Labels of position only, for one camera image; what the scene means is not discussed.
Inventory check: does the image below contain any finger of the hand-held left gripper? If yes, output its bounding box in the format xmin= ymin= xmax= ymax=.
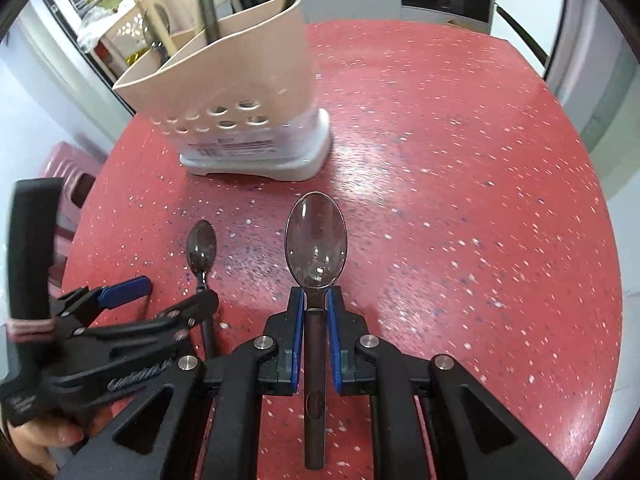
xmin=95 ymin=290 xmax=221 ymax=357
xmin=50 ymin=276 xmax=152 ymax=338

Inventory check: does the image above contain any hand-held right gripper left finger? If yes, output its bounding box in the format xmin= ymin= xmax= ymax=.
xmin=55 ymin=285 xmax=307 ymax=480

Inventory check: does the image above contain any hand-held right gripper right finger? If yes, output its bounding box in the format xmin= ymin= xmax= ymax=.
xmin=326 ymin=285 xmax=576 ymax=480

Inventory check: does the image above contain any small metal spoon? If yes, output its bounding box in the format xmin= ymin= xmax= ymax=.
xmin=186 ymin=219 xmax=218 ymax=361
xmin=142 ymin=5 xmax=173 ymax=63

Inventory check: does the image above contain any large metal spoon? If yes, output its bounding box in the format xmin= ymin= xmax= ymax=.
xmin=284 ymin=191 xmax=349 ymax=471

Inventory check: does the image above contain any beige perforated utensil holder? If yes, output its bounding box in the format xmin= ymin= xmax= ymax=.
xmin=100 ymin=0 xmax=332 ymax=182

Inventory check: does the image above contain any light wooden stick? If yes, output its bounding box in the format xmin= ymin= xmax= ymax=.
xmin=126 ymin=0 xmax=179 ymax=57

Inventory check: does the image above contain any grey handled utensil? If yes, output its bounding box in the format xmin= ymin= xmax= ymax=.
xmin=197 ymin=0 xmax=222 ymax=45

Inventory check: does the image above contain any person's left hand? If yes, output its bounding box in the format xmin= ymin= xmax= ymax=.
xmin=5 ymin=412 xmax=85 ymax=477

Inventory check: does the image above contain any pink chair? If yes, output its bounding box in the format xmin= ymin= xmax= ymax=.
xmin=37 ymin=141 xmax=109 ymax=291

